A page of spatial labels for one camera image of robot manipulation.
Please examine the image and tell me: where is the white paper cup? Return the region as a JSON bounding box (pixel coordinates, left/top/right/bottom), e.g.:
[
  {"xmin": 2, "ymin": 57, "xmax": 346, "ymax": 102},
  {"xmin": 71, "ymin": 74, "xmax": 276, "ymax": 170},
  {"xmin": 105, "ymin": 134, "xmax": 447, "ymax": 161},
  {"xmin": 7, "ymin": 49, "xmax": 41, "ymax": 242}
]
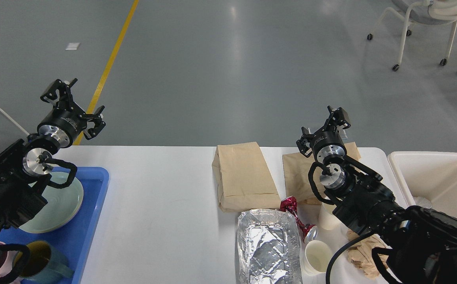
[
  {"xmin": 302, "ymin": 240, "xmax": 333, "ymax": 275},
  {"xmin": 318, "ymin": 203, "xmax": 341, "ymax": 230}
]

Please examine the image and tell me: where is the crushed red can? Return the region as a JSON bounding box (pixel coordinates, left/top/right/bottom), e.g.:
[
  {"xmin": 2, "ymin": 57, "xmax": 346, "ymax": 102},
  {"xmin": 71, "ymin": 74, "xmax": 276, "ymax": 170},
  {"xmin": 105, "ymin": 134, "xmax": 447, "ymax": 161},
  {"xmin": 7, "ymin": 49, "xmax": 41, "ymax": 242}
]
[{"xmin": 280, "ymin": 196, "xmax": 319, "ymax": 244}]

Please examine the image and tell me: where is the brown paper bag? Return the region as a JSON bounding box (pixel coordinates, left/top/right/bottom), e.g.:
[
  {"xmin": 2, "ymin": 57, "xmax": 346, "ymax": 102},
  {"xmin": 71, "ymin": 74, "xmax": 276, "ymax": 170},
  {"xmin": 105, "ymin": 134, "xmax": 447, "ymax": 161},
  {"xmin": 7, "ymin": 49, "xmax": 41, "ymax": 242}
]
[
  {"xmin": 212, "ymin": 142, "xmax": 281, "ymax": 213},
  {"xmin": 282, "ymin": 142, "xmax": 361, "ymax": 205}
]

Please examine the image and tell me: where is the clear plastic wrap in bin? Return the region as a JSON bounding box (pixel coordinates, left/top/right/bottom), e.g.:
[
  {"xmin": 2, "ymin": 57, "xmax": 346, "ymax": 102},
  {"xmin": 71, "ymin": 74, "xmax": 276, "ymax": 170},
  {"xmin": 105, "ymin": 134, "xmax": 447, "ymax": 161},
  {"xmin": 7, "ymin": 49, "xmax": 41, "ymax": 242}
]
[{"xmin": 413, "ymin": 196, "xmax": 433, "ymax": 209}]

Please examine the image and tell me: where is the lower white paper cup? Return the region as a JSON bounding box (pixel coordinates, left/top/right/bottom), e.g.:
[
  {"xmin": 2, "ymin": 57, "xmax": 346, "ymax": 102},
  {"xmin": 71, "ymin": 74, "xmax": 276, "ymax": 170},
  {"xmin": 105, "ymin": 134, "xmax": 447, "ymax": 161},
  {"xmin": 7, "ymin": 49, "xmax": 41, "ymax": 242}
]
[{"xmin": 302, "ymin": 240, "xmax": 333, "ymax": 275}]

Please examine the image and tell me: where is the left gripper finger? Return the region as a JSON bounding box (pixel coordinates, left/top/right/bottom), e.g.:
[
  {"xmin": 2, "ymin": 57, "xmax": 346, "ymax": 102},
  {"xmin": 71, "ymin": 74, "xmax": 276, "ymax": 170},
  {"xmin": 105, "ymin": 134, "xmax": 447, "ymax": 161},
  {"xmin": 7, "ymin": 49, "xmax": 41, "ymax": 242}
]
[
  {"xmin": 40, "ymin": 78, "xmax": 85, "ymax": 115},
  {"xmin": 82, "ymin": 105, "xmax": 106, "ymax": 140}
]

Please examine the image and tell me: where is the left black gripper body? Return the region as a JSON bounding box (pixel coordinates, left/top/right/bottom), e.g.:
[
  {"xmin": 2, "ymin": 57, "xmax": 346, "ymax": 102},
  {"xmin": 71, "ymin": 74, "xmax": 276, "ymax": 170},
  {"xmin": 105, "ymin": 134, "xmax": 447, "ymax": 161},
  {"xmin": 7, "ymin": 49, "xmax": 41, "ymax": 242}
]
[{"xmin": 37, "ymin": 108, "xmax": 88, "ymax": 148}]

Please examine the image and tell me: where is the pink mug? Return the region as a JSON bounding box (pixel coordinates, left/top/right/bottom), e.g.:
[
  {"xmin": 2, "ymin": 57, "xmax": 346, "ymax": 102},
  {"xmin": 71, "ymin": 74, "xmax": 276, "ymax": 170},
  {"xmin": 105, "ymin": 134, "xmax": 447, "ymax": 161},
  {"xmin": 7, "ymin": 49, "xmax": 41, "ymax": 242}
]
[{"xmin": 0, "ymin": 241, "xmax": 21, "ymax": 284}]

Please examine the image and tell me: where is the dark teal mug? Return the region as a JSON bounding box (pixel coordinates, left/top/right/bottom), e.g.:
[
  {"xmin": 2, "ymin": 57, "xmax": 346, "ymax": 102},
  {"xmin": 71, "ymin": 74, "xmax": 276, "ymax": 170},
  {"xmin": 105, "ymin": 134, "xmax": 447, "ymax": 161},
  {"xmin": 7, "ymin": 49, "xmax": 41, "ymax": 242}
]
[{"xmin": 19, "ymin": 240, "xmax": 75, "ymax": 284}]

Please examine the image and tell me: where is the left brown paper bag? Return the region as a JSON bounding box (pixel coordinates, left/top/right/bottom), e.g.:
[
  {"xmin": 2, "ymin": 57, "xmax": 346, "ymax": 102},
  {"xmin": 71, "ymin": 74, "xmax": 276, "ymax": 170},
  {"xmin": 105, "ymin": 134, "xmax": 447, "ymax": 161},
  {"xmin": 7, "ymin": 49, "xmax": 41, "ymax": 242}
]
[{"xmin": 212, "ymin": 142, "xmax": 281, "ymax": 213}]

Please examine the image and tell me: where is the blue plastic tray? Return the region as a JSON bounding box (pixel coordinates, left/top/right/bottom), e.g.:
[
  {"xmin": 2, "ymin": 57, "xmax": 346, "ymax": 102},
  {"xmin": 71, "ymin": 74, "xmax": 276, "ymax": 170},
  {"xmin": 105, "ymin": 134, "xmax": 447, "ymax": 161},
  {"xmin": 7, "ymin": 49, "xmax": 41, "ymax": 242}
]
[{"xmin": 0, "ymin": 167, "xmax": 110, "ymax": 284}]

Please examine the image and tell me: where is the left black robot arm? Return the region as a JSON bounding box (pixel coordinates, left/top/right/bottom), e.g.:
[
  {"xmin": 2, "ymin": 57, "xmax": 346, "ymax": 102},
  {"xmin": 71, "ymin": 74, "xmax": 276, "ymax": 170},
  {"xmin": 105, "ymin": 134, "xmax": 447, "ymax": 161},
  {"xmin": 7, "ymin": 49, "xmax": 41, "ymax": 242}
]
[{"xmin": 0, "ymin": 78, "xmax": 106, "ymax": 284}]

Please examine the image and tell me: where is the right brown paper bag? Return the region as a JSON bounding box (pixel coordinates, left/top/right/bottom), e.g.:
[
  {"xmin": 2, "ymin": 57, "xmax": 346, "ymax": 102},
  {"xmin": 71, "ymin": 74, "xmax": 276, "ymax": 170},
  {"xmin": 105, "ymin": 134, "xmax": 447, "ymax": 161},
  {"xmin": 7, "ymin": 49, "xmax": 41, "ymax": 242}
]
[{"xmin": 282, "ymin": 142, "xmax": 361, "ymax": 205}]

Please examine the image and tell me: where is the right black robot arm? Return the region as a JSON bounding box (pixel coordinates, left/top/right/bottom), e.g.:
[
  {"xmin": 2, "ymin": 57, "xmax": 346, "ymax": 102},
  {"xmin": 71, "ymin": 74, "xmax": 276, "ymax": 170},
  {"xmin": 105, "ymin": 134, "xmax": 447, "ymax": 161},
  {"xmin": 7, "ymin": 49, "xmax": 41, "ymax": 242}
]
[{"xmin": 296, "ymin": 106, "xmax": 457, "ymax": 284}]

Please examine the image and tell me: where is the aluminium foil container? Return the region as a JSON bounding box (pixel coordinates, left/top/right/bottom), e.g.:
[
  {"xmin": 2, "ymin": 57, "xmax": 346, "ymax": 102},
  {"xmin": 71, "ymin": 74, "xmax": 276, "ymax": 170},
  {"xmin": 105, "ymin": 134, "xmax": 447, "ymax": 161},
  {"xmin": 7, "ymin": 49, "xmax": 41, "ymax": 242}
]
[{"xmin": 236, "ymin": 209, "xmax": 302, "ymax": 284}]

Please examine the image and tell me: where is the crumpled brown paper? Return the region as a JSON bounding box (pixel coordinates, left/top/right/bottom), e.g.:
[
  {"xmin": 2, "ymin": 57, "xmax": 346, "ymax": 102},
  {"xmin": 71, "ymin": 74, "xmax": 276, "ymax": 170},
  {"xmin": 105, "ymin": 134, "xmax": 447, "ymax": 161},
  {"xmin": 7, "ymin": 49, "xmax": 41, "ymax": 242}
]
[{"xmin": 347, "ymin": 234, "xmax": 387, "ymax": 280}]

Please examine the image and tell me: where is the white plastic bin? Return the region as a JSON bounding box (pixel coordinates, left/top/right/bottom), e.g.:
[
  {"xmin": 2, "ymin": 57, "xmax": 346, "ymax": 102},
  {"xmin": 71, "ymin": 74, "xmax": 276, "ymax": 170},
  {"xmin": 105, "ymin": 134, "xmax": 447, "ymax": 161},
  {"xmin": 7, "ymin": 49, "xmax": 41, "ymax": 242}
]
[{"xmin": 388, "ymin": 151, "xmax": 457, "ymax": 218}]

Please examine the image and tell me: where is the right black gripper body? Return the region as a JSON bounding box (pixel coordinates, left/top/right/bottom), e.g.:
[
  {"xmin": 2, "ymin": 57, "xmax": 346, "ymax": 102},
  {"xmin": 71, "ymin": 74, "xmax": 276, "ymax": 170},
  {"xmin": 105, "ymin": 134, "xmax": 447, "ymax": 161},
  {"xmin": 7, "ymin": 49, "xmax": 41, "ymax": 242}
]
[{"xmin": 310, "ymin": 131, "xmax": 347, "ymax": 163}]

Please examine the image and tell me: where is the white office chair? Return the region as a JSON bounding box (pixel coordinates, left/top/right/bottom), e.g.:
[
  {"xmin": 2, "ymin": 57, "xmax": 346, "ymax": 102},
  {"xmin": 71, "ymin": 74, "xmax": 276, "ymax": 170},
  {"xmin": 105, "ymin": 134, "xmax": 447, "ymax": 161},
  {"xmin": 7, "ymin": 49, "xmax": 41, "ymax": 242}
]
[{"xmin": 366, "ymin": 0, "xmax": 457, "ymax": 72}]

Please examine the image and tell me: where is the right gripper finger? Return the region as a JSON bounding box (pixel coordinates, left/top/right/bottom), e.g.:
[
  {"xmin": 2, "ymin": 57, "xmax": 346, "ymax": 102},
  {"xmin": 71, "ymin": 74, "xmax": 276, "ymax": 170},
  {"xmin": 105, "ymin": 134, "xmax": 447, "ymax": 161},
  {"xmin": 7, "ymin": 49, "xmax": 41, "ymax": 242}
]
[
  {"xmin": 320, "ymin": 106, "xmax": 351, "ymax": 133},
  {"xmin": 296, "ymin": 127, "xmax": 313, "ymax": 158}
]

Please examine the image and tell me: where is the light green plate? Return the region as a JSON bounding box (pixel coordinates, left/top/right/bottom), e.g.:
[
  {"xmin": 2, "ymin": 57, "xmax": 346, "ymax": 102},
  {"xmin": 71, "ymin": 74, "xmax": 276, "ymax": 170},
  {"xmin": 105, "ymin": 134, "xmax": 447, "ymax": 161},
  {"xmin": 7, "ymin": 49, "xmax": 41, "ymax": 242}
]
[{"xmin": 19, "ymin": 178, "xmax": 84, "ymax": 234}]

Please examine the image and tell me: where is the upper white paper cup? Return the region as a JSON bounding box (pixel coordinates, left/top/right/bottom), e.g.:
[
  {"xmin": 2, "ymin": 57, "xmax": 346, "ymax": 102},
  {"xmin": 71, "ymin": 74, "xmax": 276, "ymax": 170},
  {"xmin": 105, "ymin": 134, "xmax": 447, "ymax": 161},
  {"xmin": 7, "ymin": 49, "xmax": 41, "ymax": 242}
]
[{"xmin": 318, "ymin": 203, "xmax": 341, "ymax": 230}]

